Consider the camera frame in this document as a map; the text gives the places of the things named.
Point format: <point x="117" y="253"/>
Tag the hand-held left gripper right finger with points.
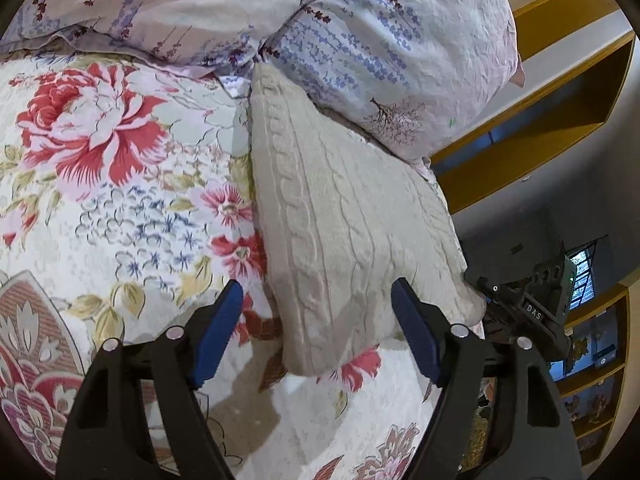
<point x="418" y="329"/>

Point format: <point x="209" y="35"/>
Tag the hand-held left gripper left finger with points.
<point x="218" y="329"/>

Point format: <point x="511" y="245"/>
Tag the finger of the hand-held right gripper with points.
<point x="482" y="287"/>

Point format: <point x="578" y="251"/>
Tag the barred window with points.
<point x="587" y="275"/>

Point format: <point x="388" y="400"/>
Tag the yellow shelf unit with ornaments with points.
<point x="597" y="385"/>

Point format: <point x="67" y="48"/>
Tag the floral bed sheet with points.
<point x="125" y="185"/>

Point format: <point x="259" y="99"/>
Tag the lavender print pillow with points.
<point x="400" y="60"/>

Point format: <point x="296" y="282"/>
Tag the yellow wooden shelf frame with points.
<point x="540" y="125"/>

